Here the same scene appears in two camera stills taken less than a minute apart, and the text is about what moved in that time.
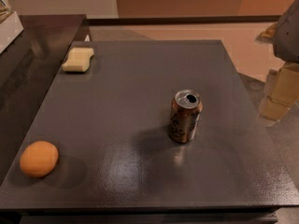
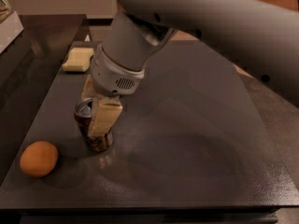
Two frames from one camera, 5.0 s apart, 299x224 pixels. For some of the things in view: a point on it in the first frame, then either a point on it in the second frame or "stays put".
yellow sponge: x=78 y=60 stays put
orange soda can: x=184 y=115 to x=83 y=114
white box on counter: x=9 y=30 stays put
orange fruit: x=38 y=159 stays put
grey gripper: x=288 y=36 to x=112 y=77
